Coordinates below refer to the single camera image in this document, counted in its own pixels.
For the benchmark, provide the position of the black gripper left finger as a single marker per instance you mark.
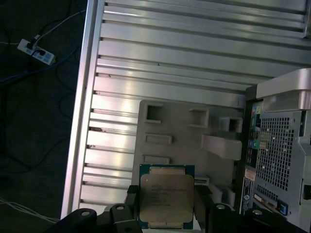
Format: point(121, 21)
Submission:
point(121, 218)

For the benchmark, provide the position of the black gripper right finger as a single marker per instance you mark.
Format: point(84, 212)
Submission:
point(218, 218)

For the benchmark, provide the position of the silver green CPU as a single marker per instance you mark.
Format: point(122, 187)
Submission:
point(166, 196)

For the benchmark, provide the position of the black silver PC case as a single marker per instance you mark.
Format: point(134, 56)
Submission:
point(279, 150)

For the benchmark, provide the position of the grey parts rack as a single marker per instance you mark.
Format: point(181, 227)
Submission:
point(179, 136)

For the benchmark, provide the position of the white power strip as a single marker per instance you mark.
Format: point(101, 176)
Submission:
point(36, 52)

